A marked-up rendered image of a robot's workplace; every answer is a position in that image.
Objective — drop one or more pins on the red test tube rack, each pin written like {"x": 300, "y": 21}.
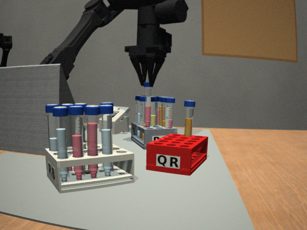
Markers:
{"x": 177, "y": 154}

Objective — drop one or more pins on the white test tube rack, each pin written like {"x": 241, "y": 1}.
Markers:
{"x": 123, "y": 161}

